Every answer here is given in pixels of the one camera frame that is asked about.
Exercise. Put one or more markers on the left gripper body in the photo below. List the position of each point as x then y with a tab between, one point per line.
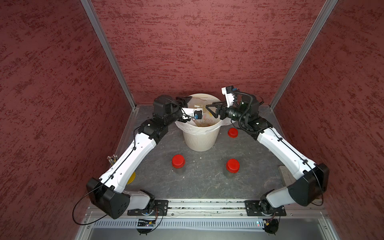
181	102

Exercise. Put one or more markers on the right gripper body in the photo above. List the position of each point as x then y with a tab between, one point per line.
233	112

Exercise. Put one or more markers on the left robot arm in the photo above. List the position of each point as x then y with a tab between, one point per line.
107	192

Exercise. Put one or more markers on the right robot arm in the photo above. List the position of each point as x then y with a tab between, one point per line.
311	179

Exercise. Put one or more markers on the white printed bin liner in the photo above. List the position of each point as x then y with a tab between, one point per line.
208	123

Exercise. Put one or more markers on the cream plastic waste bin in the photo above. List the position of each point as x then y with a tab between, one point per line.
201	143

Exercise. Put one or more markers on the yellow pencil cup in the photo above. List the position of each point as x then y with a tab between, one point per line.
132	178

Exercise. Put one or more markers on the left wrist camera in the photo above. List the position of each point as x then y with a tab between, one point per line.
195	114

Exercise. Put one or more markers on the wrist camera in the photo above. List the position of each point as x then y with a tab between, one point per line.
195	114
230	94

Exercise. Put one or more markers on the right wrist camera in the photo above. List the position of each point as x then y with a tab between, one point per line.
230	94

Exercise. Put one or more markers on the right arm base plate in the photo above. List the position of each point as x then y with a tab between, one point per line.
263	209

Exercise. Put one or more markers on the aluminium mounting rail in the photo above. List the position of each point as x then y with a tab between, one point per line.
233	209

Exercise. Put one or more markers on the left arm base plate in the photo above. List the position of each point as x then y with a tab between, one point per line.
157	208

